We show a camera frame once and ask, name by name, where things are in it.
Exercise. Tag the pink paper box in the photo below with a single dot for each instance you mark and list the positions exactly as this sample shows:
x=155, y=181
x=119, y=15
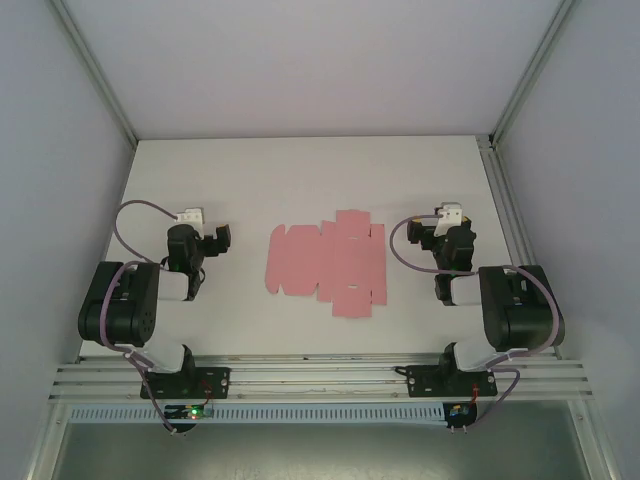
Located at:
x=300, y=260

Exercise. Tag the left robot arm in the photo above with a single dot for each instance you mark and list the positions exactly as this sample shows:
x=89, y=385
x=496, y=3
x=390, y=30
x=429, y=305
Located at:
x=125, y=305

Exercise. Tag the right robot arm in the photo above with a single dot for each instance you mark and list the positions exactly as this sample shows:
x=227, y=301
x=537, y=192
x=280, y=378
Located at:
x=520, y=310

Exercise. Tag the circuit board with blue part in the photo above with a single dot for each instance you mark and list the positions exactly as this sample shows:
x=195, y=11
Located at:
x=460, y=411

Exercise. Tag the circuit board with green light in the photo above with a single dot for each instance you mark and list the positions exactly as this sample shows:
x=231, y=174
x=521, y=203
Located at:
x=192, y=412

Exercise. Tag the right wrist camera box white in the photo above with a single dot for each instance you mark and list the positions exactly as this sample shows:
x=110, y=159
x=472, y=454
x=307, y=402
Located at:
x=449, y=216

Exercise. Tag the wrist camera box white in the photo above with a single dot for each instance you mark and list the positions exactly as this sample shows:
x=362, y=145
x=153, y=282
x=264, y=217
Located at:
x=190, y=216
x=449, y=216

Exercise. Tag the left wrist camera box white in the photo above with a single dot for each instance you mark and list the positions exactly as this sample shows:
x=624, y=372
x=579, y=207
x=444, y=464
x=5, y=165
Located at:
x=190, y=216

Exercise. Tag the aluminium table side rail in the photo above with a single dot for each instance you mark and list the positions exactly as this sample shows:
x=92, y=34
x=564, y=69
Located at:
x=505, y=225

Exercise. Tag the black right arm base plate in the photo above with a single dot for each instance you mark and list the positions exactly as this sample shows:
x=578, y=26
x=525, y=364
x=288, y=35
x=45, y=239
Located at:
x=425, y=382

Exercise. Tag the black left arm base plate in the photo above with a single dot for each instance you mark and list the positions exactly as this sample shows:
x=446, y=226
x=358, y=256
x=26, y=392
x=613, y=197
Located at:
x=210, y=382

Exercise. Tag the aluminium frame post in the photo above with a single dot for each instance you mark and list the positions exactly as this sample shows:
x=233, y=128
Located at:
x=95, y=75
x=530, y=75

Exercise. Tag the aluminium mounting rail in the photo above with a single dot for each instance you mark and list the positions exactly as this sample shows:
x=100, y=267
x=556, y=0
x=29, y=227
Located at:
x=320, y=377

